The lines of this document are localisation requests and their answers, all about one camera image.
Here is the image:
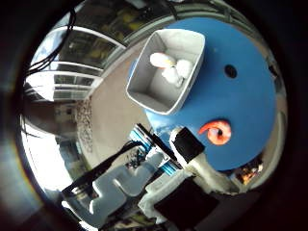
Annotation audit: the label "white window frame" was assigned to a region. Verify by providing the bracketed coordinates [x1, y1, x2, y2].
[24, 26, 127, 103]

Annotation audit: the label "white rectangular plastic container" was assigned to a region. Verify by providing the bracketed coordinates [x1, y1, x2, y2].
[125, 28, 206, 116]

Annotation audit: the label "thin black hanging cables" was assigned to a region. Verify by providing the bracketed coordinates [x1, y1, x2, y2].
[25, 8, 78, 76]

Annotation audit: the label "white plush figure toy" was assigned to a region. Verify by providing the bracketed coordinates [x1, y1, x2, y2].
[161, 59, 194, 89]

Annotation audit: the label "thick black hand cable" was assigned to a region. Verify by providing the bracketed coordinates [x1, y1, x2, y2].
[62, 140, 142, 197]

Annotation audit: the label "orange shrimp plush toy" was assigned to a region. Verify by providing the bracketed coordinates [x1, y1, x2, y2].
[197, 119, 233, 146]

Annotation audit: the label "round blue table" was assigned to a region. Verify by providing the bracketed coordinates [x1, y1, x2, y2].
[128, 17, 277, 172]

